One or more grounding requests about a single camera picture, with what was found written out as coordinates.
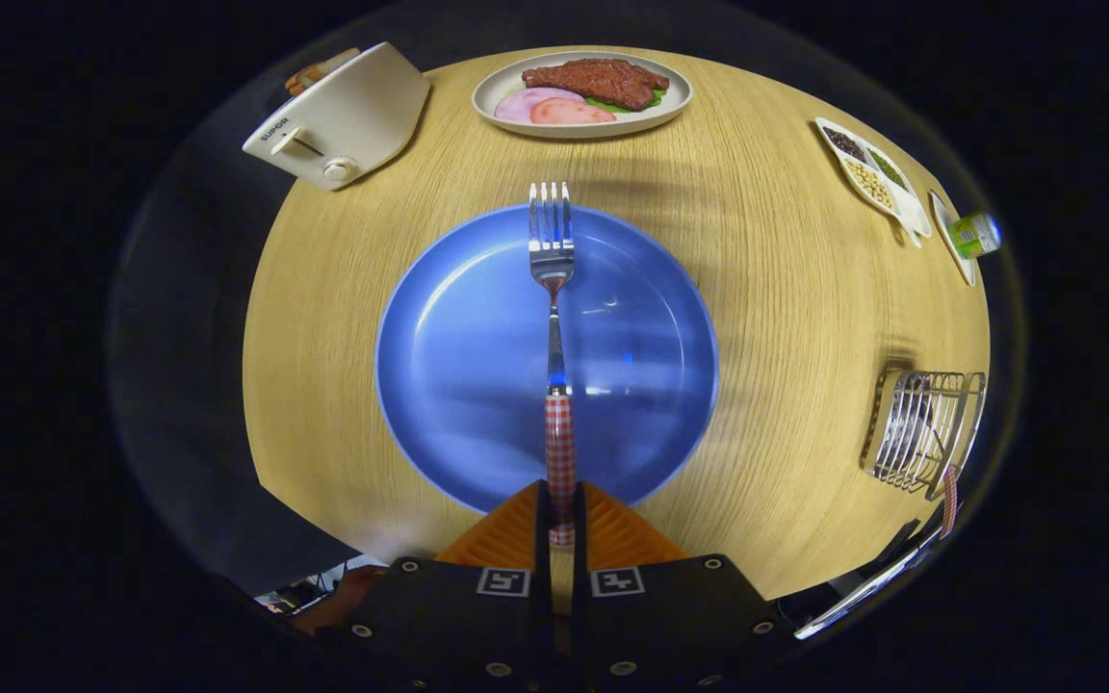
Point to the white toaster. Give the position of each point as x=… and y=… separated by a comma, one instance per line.
x=352, y=115

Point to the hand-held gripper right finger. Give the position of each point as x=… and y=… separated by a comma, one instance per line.
x=580, y=568

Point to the pink ham slice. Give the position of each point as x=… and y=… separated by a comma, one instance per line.
x=516, y=104

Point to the red beans portion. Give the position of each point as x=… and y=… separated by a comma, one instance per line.
x=843, y=144

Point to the beige food plate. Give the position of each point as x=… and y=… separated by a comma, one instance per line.
x=678, y=98

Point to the reddish ham slice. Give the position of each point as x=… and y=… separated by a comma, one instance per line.
x=574, y=113

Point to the white coaster dish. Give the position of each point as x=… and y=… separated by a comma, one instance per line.
x=944, y=226

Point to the yellow soybeans portion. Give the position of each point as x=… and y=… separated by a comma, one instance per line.
x=869, y=185

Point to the green lettuce leaf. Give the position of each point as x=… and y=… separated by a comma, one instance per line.
x=653, y=98

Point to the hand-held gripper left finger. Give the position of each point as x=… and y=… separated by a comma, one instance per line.
x=543, y=549

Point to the green beans portion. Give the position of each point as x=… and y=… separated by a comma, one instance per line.
x=889, y=168

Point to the silver-edged screen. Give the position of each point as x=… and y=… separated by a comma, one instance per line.
x=863, y=595

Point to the blue plate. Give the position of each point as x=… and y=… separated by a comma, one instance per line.
x=458, y=385

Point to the toasted bread slice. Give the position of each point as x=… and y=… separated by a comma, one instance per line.
x=319, y=72

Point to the brown steak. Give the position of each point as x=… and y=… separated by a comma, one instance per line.
x=603, y=82

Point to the white divided tray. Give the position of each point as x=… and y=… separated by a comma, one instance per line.
x=906, y=207

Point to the silver bottle with green label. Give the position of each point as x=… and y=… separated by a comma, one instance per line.
x=973, y=236

